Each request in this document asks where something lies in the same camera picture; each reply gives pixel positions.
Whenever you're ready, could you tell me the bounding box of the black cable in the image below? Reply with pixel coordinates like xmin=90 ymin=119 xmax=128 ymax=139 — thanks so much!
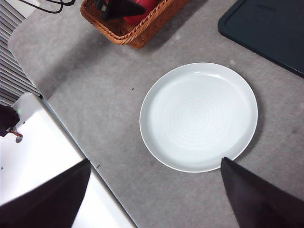
xmin=20 ymin=0 xmax=76 ymax=14

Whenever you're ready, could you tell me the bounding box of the dark rectangular tray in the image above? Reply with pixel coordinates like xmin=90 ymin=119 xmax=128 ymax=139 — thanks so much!
xmin=218 ymin=0 xmax=304 ymax=79

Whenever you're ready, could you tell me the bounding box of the white glossy platform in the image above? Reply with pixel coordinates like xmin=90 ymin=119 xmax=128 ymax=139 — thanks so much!
xmin=0 ymin=92 xmax=137 ymax=228

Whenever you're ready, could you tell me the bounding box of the red tomato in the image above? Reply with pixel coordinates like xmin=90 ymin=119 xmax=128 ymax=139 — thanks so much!
xmin=123 ymin=0 xmax=160 ymax=25

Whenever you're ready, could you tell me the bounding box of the brown wicker basket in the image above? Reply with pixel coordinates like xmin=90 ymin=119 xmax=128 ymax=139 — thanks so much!
xmin=80 ymin=0 xmax=190 ymax=50

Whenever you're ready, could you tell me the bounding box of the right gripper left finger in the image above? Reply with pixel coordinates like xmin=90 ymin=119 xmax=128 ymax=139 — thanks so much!
xmin=0 ymin=159 xmax=92 ymax=228

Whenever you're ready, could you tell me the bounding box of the white round plate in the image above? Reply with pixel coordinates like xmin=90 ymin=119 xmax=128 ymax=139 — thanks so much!
xmin=139 ymin=62 xmax=259 ymax=173

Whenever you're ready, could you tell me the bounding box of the grey ribbed panel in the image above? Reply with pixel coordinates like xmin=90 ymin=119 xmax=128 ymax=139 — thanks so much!
xmin=0 ymin=0 xmax=43 ymax=107

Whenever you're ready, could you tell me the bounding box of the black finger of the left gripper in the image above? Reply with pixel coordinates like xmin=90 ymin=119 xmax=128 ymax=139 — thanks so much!
xmin=104 ymin=0 xmax=146 ymax=21

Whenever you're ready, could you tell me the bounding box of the red wire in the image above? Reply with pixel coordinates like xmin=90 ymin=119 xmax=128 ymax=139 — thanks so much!
xmin=6 ymin=128 xmax=24 ymax=139

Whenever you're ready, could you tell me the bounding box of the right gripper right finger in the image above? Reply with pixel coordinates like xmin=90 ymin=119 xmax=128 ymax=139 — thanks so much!
xmin=220 ymin=157 xmax=304 ymax=228

